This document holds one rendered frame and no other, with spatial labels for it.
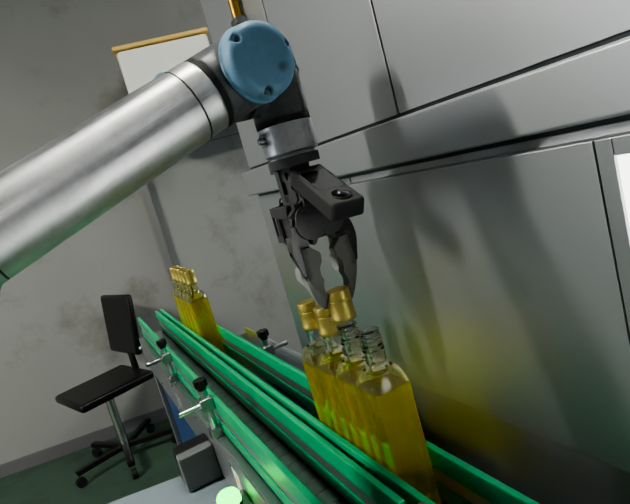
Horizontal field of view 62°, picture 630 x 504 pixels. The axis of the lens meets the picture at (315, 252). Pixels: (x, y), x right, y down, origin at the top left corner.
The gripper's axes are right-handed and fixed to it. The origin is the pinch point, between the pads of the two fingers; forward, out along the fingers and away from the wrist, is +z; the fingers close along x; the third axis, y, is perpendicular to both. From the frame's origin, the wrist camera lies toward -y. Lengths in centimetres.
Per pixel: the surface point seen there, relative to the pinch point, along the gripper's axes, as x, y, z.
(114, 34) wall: -38, 288, -129
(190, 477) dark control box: 22, 50, 40
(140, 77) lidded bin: -34, 234, -88
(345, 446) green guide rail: 4.3, 2.1, 22.0
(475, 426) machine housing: -14.8, -3.5, 26.3
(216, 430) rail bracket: 15, 42, 29
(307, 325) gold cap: 1.4, 10.6, 5.6
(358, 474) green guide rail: 6.5, -4.9, 22.3
